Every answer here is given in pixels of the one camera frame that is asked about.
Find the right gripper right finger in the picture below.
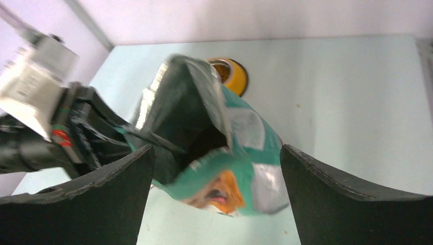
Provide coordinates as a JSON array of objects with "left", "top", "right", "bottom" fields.
[{"left": 280, "top": 144, "right": 432, "bottom": 244}]

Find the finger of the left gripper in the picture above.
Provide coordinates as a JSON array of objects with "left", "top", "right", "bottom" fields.
[{"left": 84, "top": 98, "right": 186, "bottom": 154}]

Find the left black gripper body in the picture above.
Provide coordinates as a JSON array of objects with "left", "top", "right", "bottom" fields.
[{"left": 47, "top": 82, "right": 102, "bottom": 178}]

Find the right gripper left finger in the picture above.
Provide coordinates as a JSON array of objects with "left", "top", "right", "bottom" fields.
[{"left": 1, "top": 145, "right": 155, "bottom": 244}]

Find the green pet food bag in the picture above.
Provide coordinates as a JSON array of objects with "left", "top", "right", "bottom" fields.
[{"left": 131, "top": 55, "right": 290, "bottom": 216}]

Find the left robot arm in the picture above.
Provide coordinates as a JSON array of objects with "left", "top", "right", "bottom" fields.
[{"left": 1, "top": 82, "right": 185, "bottom": 179}]

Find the brown pet food kibble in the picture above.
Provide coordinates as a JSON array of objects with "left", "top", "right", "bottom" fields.
[{"left": 212, "top": 63, "right": 231, "bottom": 83}]

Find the right steel bowl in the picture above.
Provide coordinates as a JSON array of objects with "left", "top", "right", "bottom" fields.
[{"left": 207, "top": 58, "right": 234, "bottom": 84}]

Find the yellow double bowl feeder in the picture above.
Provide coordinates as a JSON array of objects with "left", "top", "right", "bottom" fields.
[{"left": 206, "top": 57, "right": 249, "bottom": 97}]

